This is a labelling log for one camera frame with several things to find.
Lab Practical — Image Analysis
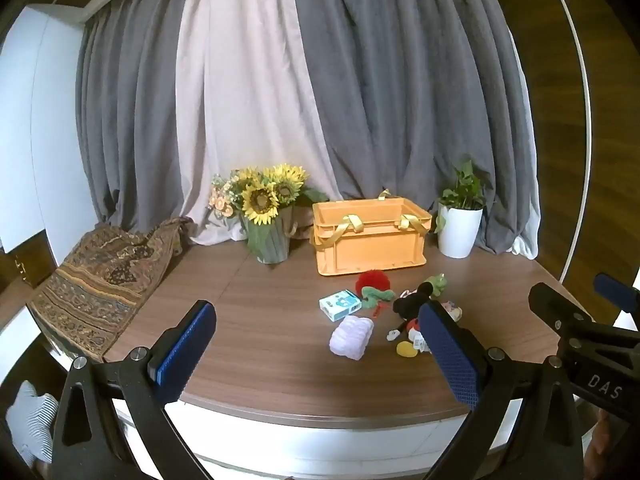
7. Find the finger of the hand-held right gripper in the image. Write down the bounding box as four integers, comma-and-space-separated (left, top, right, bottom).
594, 273, 640, 314
528, 282, 640, 350

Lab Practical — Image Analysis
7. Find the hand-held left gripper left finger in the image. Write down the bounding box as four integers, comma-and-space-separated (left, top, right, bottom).
50, 300, 218, 480

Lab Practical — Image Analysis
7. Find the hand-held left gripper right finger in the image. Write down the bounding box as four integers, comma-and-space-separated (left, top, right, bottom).
416, 302, 587, 480

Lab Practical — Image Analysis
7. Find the black mouse plush toy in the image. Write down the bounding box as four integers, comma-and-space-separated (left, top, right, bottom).
386, 282, 436, 358

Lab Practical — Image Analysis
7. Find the lilac knitted pouch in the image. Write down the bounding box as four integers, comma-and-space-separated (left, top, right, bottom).
329, 315, 375, 361

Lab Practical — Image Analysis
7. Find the red plush flower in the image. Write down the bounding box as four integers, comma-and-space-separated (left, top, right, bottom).
354, 270, 398, 320

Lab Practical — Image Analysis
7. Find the blue tissue packet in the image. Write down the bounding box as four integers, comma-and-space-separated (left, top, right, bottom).
319, 290, 362, 322

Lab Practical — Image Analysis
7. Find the orange plastic crate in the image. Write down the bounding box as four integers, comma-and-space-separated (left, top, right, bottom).
311, 190, 433, 277

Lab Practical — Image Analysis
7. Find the white sheer curtain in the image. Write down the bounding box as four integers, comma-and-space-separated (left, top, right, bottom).
510, 227, 537, 259

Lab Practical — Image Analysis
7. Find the brown patterned cloth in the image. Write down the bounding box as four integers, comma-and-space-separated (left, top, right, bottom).
30, 217, 193, 363

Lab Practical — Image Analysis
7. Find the white ribbed plant pot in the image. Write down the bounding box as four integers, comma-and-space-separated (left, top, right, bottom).
437, 205, 484, 260

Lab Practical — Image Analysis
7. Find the grey-green ribbed vase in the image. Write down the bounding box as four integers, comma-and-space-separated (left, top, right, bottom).
240, 207, 293, 265

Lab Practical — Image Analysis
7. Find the green potted plant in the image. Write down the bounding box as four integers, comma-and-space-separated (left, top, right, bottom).
434, 160, 493, 233

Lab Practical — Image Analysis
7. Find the striped white cloth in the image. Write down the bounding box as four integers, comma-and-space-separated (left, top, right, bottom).
6, 380, 58, 467

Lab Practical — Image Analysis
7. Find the sunflower bouquet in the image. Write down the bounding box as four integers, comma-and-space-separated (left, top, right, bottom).
207, 162, 328, 226

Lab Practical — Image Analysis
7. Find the grey curtain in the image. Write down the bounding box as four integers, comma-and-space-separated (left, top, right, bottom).
75, 0, 216, 233
287, 0, 543, 261

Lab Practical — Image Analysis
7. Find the white cabinet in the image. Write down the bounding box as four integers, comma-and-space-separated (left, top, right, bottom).
0, 5, 98, 266

